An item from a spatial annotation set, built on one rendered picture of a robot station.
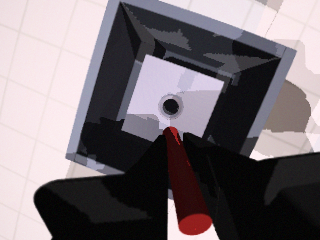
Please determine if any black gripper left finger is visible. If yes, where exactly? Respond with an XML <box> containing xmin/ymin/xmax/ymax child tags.
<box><xmin>33</xmin><ymin>135</ymin><xmax>168</xmax><ymax>240</ymax></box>

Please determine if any dark grey open box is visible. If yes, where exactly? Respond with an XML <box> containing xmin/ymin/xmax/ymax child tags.
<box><xmin>65</xmin><ymin>0</ymin><xmax>297</xmax><ymax>175</ymax></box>

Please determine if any pale lavender square plate with hole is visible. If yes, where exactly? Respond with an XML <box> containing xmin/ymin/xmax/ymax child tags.
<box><xmin>121</xmin><ymin>55</ymin><xmax>224</xmax><ymax>143</ymax></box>

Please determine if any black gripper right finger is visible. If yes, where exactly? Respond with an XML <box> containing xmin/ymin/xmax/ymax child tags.
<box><xmin>183</xmin><ymin>132</ymin><xmax>320</xmax><ymax>240</ymax></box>

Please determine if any red peg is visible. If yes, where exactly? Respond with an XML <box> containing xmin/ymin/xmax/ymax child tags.
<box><xmin>162</xmin><ymin>126</ymin><xmax>212</xmax><ymax>235</ymax></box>

